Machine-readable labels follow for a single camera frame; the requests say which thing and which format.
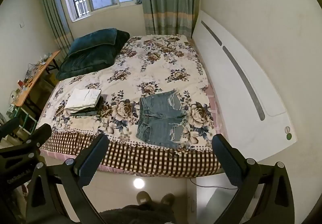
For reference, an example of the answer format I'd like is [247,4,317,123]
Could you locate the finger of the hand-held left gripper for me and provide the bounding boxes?
[0,123,52,164]
[0,117,22,140]

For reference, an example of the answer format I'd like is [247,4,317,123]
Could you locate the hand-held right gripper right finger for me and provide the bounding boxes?
[211,134,296,224]

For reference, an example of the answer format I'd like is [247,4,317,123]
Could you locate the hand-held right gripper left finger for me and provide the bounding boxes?
[25,133,110,224]

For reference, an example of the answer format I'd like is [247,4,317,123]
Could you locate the blue denim shorts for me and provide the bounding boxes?
[136,90,188,149]

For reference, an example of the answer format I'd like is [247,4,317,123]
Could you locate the dark folded pants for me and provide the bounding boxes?
[70,96,104,117]

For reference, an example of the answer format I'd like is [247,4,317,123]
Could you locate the white folded pants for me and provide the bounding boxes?
[65,88,102,110]

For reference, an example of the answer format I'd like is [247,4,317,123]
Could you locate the white floor box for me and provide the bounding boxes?
[204,186,240,224]

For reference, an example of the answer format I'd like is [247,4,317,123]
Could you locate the wooden desk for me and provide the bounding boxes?
[13,50,61,114]

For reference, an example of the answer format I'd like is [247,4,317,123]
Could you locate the clutter of small desk things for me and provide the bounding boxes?
[9,53,51,104]

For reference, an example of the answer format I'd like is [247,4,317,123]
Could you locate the brown checkered blanket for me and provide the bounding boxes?
[40,130,222,178]

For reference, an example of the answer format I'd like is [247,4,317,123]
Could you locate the pink mattress cover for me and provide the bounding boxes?
[202,83,228,140]

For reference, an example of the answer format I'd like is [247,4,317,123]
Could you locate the person's left shoe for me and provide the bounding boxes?
[136,191,151,206]

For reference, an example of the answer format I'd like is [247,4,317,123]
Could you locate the person's shoe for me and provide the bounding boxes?
[160,193,175,207]
[136,191,151,206]

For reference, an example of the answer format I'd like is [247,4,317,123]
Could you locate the white bed headboard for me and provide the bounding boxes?
[192,10,299,165]

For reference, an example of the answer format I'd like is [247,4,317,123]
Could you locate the person's right shoe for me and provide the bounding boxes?
[160,193,175,207]

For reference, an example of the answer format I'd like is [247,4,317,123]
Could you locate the person's dark trouser legs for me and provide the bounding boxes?
[99,203,177,224]

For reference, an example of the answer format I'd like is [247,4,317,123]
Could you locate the dark teal folded quilt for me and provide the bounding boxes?
[56,29,131,81]

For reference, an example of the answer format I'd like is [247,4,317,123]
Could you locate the dark teal pillow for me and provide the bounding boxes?
[67,28,118,58]

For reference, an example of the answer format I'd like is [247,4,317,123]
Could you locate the floral bed sheet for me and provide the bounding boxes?
[46,34,217,152]

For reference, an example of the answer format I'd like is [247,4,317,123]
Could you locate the white frame rack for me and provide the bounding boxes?
[7,106,39,137]

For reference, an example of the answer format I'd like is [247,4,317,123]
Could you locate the black floor cable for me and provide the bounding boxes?
[189,177,238,190]

